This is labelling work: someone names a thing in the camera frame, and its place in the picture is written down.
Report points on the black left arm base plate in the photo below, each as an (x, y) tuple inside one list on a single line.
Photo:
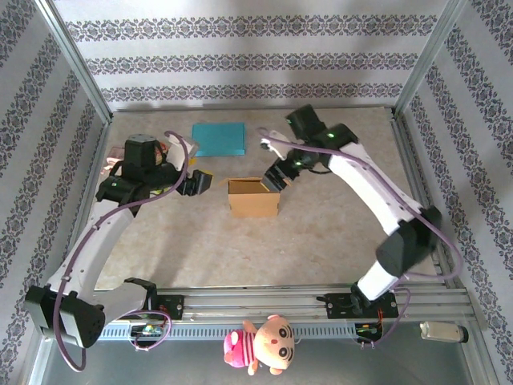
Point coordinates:
[(174, 306)]

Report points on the round red gold tin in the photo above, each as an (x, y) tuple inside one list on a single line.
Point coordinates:
[(160, 152)]

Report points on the pink plastic toy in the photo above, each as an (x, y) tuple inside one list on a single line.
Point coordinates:
[(114, 154)]

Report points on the aluminium mounting rail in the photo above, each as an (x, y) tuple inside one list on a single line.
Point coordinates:
[(248, 301)]

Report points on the clear bottle black cap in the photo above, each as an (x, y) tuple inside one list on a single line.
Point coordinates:
[(441, 332)]

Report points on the brown cardboard box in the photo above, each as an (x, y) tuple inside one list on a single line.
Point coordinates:
[(252, 204)]

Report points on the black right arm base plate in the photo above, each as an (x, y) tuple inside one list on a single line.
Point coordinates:
[(334, 306)]

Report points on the grey metal sheet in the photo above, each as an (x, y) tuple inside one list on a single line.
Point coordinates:
[(160, 365)]

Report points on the plush doll pink striped shirt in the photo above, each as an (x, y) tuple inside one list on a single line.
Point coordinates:
[(272, 341)]

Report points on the thin aluminium cross rail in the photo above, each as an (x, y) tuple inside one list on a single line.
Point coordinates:
[(200, 107)]

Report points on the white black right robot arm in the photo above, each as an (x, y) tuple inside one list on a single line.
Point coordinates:
[(372, 192)]

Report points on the blue white paper box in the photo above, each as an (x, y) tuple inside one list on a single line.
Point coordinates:
[(218, 138)]

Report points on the small circuit board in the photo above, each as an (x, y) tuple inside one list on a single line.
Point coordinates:
[(147, 329), (366, 329)]

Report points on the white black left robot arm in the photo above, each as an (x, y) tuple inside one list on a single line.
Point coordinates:
[(92, 248)]

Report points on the aluminium corner post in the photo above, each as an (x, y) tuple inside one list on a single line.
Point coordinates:
[(76, 64), (425, 60)]

